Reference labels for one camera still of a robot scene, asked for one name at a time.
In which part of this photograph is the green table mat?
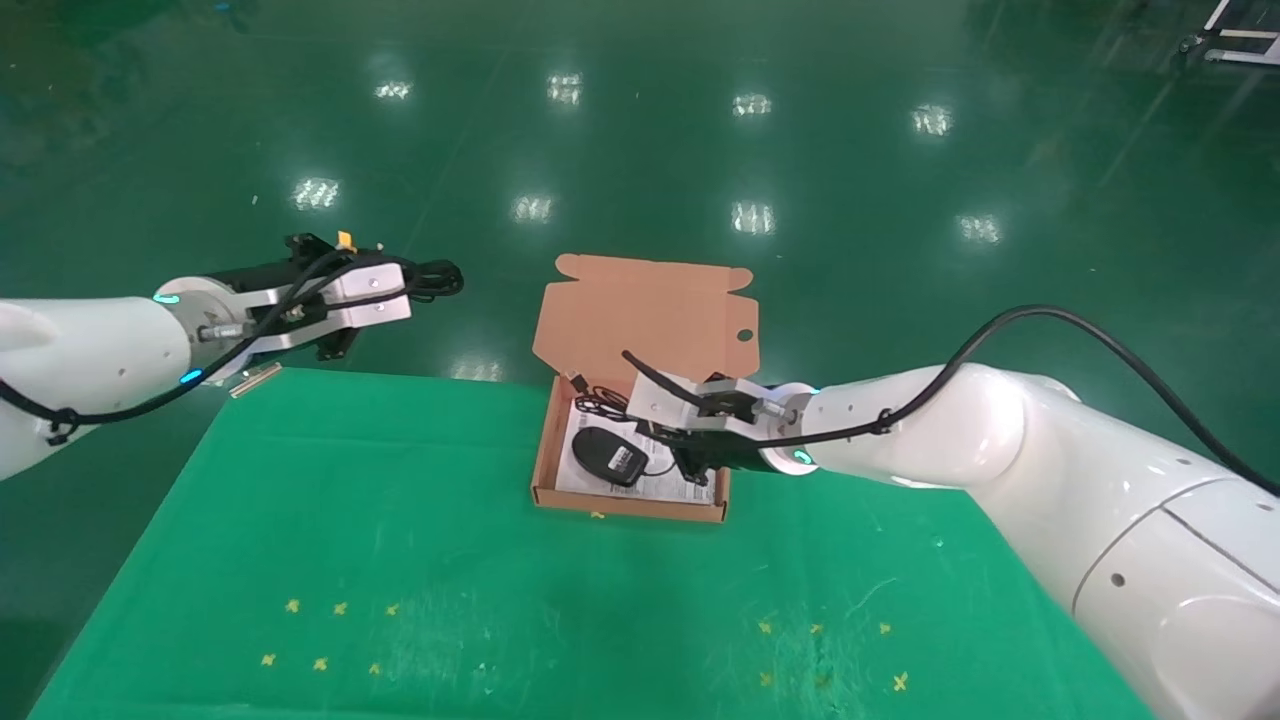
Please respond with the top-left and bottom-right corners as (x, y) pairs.
(28, 368), (1163, 720)

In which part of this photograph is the orange cardboard box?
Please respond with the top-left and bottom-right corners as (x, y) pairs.
(532, 254), (761, 524)

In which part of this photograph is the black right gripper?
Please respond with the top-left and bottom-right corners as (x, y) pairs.
(671, 431), (772, 487)

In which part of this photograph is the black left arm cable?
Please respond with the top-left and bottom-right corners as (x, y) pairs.
(0, 250), (401, 447)

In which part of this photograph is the metal mat clip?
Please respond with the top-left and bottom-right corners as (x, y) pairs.
(228, 362), (284, 400)

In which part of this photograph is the black computer mouse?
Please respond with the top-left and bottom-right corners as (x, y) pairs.
(571, 427), (650, 489)

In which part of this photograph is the black data cable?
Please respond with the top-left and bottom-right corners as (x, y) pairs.
(405, 259), (465, 302)

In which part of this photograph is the white metal frame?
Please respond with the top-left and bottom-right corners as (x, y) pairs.
(1178, 0), (1280, 67)

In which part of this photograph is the black mouse usb cable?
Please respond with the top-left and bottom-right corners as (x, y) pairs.
(565, 372), (721, 498)

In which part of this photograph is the white printed leaflet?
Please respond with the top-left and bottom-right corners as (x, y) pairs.
(556, 401), (723, 505)

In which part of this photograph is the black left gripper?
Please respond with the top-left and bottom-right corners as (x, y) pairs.
(211, 232), (387, 362)

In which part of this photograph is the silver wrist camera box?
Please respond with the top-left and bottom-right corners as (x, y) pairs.
(245, 258), (413, 356)
(627, 375), (796, 433)

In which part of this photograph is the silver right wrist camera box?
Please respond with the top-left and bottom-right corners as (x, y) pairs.
(627, 375), (796, 433)

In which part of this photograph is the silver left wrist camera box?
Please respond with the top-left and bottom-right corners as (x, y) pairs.
(245, 258), (413, 356)

